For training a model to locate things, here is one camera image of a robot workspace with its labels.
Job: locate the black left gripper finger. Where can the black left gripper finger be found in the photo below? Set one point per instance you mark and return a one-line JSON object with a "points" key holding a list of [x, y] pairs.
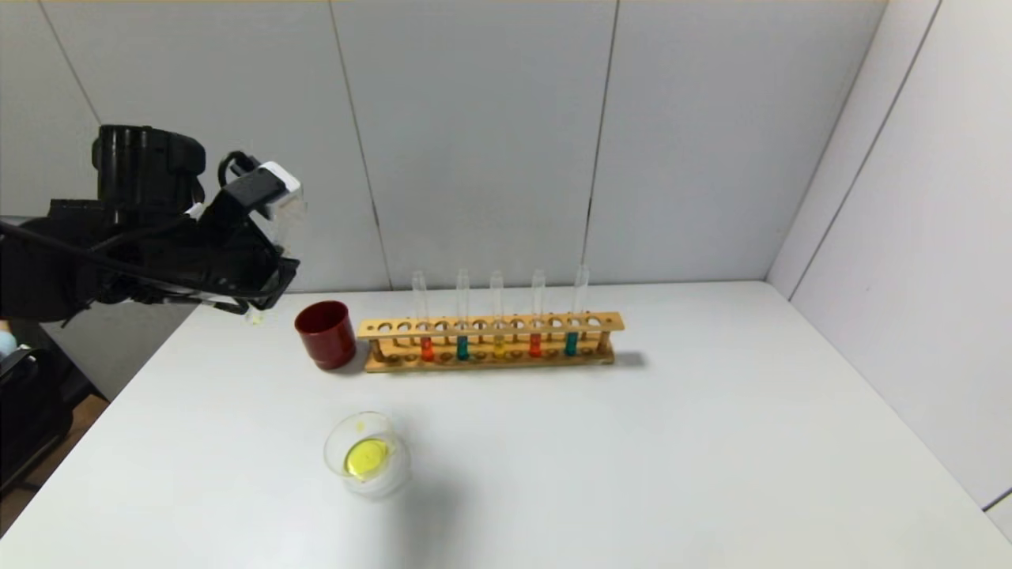
{"points": [[268, 296]]}

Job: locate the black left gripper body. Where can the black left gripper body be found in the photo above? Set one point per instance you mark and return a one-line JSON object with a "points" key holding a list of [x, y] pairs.
{"points": [[273, 278]]}

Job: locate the yellow pigment test tube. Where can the yellow pigment test tube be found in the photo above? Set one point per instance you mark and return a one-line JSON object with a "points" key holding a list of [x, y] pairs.
{"points": [[254, 314], [499, 348]]}

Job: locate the red pigment test tube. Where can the red pigment test tube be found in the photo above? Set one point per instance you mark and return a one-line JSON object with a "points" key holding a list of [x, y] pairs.
{"points": [[427, 349], [535, 345]]}

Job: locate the orange and black left arm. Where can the orange and black left arm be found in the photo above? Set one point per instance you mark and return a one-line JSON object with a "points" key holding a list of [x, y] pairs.
{"points": [[142, 166]]}

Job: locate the teal pigment test tube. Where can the teal pigment test tube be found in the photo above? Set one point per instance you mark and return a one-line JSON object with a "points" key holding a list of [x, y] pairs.
{"points": [[571, 344], [462, 348]]}

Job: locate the wooden test tube rack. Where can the wooden test tube rack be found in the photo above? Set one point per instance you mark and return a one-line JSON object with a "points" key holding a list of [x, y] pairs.
{"points": [[514, 334]]}

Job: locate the dark red cup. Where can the dark red cup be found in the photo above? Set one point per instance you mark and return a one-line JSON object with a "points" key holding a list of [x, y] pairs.
{"points": [[326, 336]]}

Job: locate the clear glass beaker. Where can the clear glass beaker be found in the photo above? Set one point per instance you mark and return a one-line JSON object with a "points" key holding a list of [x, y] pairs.
{"points": [[368, 458]]}

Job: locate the black chair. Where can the black chair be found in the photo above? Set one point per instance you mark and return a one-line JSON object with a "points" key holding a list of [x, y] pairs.
{"points": [[39, 411]]}

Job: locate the seated person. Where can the seated person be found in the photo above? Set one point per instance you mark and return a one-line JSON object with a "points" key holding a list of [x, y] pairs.
{"points": [[5, 344]]}

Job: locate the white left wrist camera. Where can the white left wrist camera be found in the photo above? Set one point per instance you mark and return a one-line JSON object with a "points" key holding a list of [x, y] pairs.
{"points": [[265, 188]]}

